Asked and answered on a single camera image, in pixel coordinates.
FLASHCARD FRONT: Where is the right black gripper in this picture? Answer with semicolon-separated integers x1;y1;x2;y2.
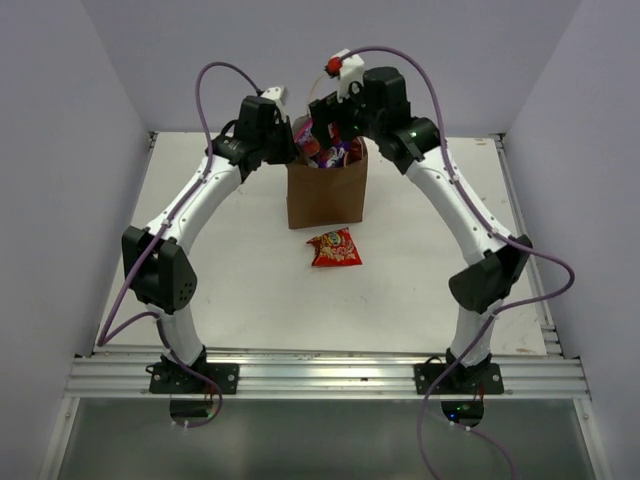
309;77;383;151

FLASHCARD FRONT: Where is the purple Fox's candy bag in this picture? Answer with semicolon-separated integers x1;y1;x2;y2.
294;118;352;169

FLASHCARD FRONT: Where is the red Doritos chip bag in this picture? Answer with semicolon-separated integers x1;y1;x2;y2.
325;124;362;168

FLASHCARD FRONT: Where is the brown paper bag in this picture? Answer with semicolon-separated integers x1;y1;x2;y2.
286;113;368;230

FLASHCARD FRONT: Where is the small red popcorn snack bag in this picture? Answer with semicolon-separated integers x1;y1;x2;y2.
306;227;362;268

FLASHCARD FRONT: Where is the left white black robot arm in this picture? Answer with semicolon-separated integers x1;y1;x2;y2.
122;86;298;393

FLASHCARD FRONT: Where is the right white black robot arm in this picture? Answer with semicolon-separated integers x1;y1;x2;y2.
309;59;531;393

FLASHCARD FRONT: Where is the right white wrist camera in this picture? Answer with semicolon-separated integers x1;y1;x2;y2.
324;49;365;102

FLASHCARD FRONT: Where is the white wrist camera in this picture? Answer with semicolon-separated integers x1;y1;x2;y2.
260;85;288;117
324;49;365;102

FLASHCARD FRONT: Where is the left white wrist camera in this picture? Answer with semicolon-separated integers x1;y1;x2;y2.
260;85;288;117

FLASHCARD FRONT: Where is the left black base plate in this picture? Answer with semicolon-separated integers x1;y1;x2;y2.
145;357;240;395

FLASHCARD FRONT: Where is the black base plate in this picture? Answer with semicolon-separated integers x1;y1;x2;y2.
145;357;240;395
413;356;505;395

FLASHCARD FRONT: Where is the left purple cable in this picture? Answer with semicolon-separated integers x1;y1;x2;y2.
95;62;264;429

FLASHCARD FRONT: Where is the purple cable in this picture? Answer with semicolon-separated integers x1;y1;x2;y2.
349;45;576;480
95;62;264;429

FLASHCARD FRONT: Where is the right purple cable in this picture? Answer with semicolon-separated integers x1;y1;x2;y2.
349;45;576;480

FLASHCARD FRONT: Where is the aluminium rail frame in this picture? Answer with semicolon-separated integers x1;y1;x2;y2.
41;152;612;479

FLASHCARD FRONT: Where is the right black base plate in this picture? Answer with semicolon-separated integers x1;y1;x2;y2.
413;356;505;395

